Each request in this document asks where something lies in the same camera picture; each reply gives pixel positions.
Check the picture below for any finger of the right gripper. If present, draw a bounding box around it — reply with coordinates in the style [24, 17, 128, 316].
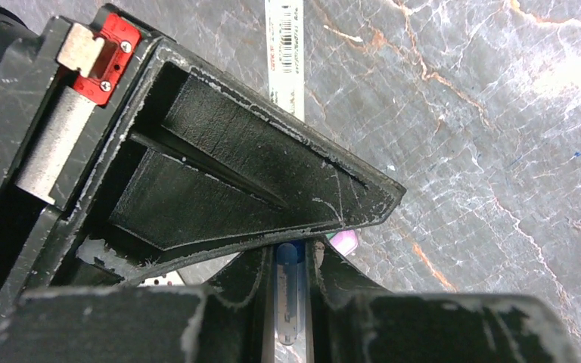
[76, 40, 405, 281]

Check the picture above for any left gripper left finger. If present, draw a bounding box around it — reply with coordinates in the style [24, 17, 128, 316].
[0, 247, 274, 362]

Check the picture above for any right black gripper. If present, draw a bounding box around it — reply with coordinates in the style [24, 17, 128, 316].
[0, 5, 166, 331]

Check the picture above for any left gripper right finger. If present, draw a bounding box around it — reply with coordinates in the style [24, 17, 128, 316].
[305, 239, 578, 362]

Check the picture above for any pink highlighter cap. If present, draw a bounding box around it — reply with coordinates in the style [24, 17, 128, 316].
[326, 230, 359, 256]

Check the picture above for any clear blue long cap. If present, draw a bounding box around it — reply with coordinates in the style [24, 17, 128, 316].
[274, 241, 306, 346]

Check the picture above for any white plastic basket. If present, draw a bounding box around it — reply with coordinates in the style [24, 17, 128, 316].
[139, 271, 185, 287]

